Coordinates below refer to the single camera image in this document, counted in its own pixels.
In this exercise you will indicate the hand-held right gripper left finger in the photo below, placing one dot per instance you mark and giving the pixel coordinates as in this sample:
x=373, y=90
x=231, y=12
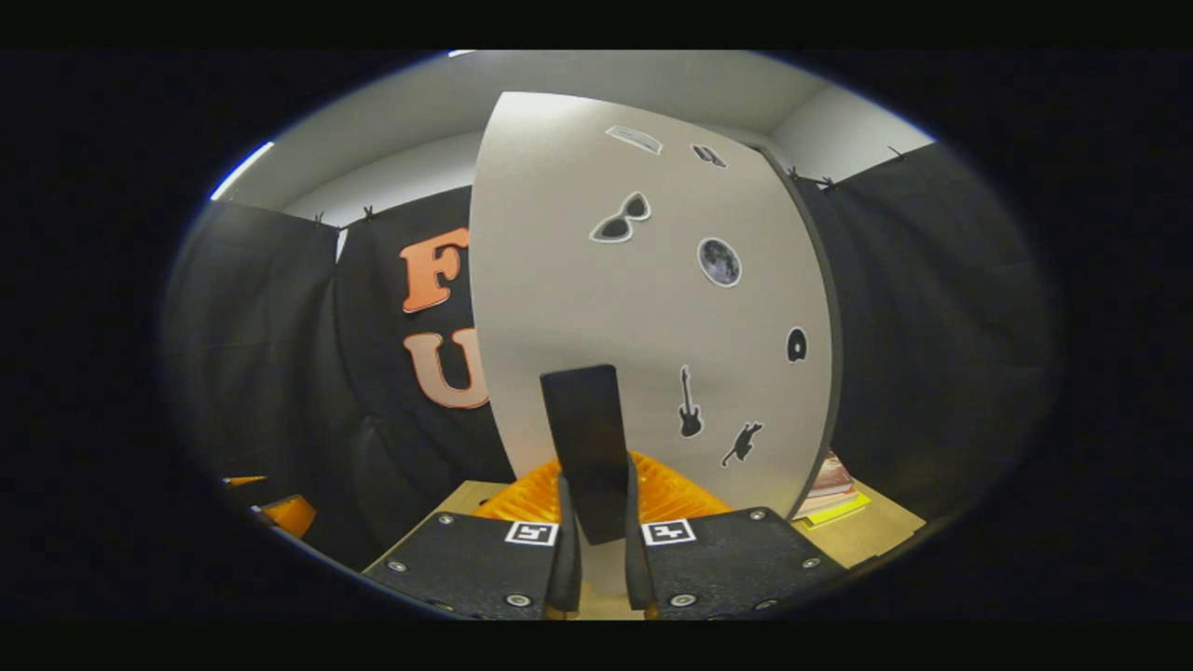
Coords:
x=565, y=559

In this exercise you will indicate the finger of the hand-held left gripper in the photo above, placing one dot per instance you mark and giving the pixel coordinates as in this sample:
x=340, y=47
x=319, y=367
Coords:
x=291, y=514
x=244, y=481

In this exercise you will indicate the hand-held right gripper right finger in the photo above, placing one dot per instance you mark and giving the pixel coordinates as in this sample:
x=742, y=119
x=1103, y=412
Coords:
x=638, y=559

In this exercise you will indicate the white cabinet door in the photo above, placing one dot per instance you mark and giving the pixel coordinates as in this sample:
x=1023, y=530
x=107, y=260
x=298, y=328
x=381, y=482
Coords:
x=559, y=280

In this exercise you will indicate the brown cover book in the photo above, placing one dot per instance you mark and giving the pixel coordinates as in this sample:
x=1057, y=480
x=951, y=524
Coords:
x=829, y=475

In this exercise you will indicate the yellow book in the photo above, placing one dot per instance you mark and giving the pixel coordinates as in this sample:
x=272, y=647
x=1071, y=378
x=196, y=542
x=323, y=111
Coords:
x=843, y=511

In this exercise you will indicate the ceiling light strip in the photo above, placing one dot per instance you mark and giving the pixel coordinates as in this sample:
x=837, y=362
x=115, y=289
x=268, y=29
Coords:
x=240, y=172

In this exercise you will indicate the black backdrop cloth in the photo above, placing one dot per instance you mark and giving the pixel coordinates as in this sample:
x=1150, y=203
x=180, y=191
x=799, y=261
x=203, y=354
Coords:
x=932, y=326

